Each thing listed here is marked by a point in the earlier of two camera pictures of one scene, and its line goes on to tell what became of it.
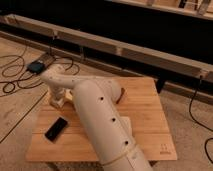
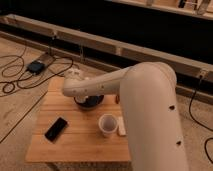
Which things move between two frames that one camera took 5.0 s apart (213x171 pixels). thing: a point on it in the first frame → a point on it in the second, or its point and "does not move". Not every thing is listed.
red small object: [122, 92] does not move
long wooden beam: [108, 45] does not move
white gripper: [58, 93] → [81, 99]
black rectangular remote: [56, 129] does not move
